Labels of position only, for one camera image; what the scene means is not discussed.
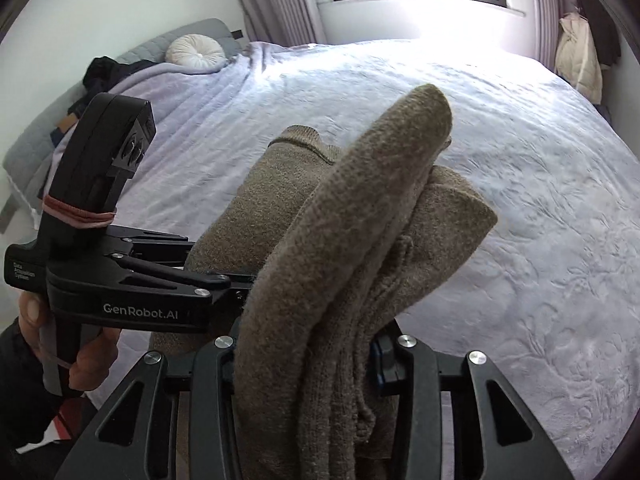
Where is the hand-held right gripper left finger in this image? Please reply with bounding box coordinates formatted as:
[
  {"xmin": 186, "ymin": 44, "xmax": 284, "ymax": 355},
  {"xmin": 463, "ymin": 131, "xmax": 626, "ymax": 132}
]
[{"xmin": 55, "ymin": 335, "xmax": 241, "ymax": 480}]

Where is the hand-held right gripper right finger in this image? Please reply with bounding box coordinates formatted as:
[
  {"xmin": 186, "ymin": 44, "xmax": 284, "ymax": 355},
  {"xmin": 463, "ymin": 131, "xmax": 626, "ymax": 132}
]
[{"xmin": 370, "ymin": 332, "xmax": 576, "ymax": 480}]

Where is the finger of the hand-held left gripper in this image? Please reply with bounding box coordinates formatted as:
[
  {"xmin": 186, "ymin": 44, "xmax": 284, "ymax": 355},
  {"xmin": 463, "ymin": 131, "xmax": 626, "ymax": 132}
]
[
  {"xmin": 107, "ymin": 225, "xmax": 196, "ymax": 267},
  {"xmin": 107, "ymin": 251, "xmax": 257, "ymax": 318}
]

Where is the brown knit sweater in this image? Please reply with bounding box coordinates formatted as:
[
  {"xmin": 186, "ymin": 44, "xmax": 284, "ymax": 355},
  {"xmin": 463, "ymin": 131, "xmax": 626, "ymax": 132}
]
[{"xmin": 150, "ymin": 84, "xmax": 499, "ymax": 480}]

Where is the person's left forearm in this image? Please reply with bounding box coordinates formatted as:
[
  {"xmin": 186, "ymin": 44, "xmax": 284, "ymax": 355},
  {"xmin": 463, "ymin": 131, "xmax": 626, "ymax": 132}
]
[{"xmin": 0, "ymin": 320, "xmax": 98, "ymax": 453}]

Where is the dark clothes pile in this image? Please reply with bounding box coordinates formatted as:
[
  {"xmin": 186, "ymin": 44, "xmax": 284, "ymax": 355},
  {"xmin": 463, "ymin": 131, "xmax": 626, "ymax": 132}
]
[{"xmin": 50, "ymin": 56, "xmax": 168, "ymax": 148}]

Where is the person's left hand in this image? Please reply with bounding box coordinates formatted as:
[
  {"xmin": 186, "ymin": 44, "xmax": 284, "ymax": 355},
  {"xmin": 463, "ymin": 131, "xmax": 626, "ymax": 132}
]
[{"xmin": 17, "ymin": 290, "xmax": 121, "ymax": 393}]

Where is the grey padded headboard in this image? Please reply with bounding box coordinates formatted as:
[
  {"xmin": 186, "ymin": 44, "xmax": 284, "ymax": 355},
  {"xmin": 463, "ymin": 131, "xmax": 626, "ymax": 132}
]
[{"xmin": 2, "ymin": 17, "xmax": 246, "ymax": 233}]

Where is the round white cushion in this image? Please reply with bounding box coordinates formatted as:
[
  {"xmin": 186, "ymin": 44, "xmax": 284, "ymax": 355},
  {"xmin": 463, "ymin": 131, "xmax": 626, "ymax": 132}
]
[{"xmin": 165, "ymin": 34, "xmax": 226, "ymax": 70}]

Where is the lavender embossed blanket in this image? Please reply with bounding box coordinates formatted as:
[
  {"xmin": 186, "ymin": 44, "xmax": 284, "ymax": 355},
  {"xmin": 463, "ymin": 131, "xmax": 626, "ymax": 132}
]
[{"xmin": 47, "ymin": 40, "xmax": 636, "ymax": 480}]

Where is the pale pleated curtain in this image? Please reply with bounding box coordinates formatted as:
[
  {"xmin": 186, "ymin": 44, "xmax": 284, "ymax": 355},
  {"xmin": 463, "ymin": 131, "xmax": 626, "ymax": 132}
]
[
  {"xmin": 527, "ymin": 0, "xmax": 568, "ymax": 71},
  {"xmin": 225, "ymin": 0, "xmax": 328, "ymax": 46}
]

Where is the beige hanging coat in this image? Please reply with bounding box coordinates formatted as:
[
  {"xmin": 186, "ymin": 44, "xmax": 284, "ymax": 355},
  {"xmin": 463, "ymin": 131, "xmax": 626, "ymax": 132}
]
[{"xmin": 555, "ymin": 12, "xmax": 603, "ymax": 103}]

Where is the dark hanging clothing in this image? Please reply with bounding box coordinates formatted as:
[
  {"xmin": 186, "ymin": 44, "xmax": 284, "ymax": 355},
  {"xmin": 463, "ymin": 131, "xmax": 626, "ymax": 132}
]
[{"xmin": 565, "ymin": 0, "xmax": 623, "ymax": 68}]

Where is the pink hair tie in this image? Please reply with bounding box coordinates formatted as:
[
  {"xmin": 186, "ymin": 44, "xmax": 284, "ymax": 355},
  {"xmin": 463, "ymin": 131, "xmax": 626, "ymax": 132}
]
[{"xmin": 42, "ymin": 194, "xmax": 118, "ymax": 231}]

